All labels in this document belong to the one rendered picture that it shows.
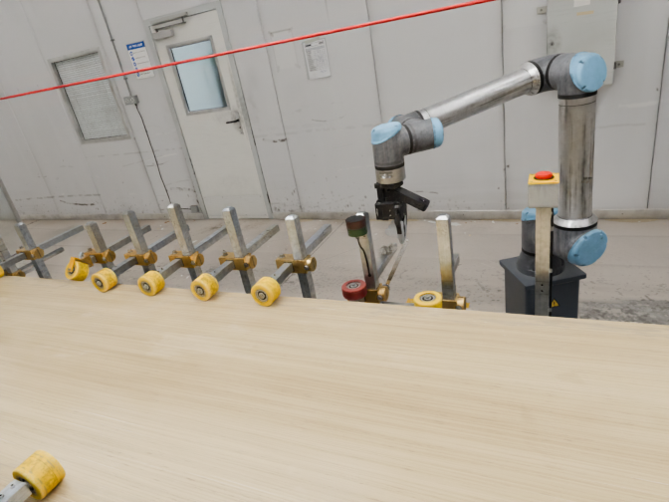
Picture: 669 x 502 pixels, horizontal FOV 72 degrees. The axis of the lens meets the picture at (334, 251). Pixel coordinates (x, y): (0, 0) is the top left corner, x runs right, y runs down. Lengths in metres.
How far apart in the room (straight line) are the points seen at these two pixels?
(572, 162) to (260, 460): 1.36
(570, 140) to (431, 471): 1.21
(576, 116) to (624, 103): 2.21
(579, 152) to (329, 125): 2.93
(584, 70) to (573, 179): 0.36
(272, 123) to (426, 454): 4.01
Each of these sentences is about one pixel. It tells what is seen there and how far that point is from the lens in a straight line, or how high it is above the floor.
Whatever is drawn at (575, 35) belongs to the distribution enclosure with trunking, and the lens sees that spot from 3.63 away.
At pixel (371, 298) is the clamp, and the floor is 0.84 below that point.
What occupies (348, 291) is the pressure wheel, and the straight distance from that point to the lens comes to 1.45.
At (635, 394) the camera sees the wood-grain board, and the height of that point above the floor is 0.90.
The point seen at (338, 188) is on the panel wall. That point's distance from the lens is 4.51.
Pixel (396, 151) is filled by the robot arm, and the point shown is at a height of 1.30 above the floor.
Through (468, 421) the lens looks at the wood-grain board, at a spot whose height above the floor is 0.90.
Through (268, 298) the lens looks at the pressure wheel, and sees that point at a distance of 1.46.
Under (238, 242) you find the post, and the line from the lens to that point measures 1.68.
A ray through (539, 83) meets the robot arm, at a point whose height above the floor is 1.37.
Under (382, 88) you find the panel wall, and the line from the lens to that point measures 4.11.
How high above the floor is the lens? 1.62
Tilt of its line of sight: 24 degrees down
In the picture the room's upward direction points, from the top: 11 degrees counter-clockwise
